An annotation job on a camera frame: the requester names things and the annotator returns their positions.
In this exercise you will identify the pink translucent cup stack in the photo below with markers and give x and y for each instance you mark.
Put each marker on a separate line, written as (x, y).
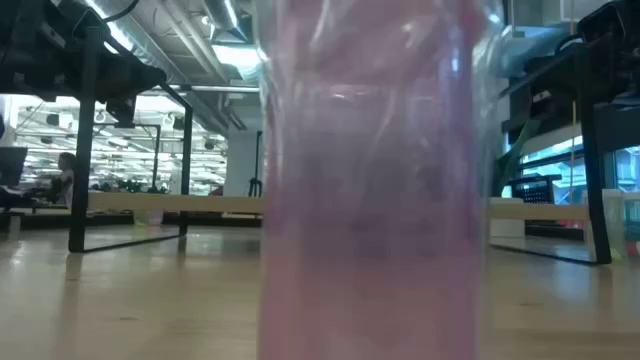
(370, 200)

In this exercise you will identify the person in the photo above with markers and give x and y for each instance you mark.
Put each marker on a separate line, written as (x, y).
(65, 177)

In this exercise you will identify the dark computer screen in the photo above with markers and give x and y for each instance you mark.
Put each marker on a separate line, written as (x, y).
(12, 165)

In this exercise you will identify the black perforated crate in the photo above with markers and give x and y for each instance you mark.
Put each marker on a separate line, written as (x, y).
(535, 189)

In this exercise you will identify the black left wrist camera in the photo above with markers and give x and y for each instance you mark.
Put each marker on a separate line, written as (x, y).
(121, 112)

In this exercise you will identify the black background rig frame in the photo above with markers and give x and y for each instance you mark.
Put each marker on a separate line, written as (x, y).
(156, 160)
(256, 185)

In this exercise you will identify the wooden shelf with black frame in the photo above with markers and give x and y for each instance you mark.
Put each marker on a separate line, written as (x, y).
(175, 203)

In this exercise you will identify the black aluminium table frame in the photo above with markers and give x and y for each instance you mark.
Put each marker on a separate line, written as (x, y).
(220, 220)

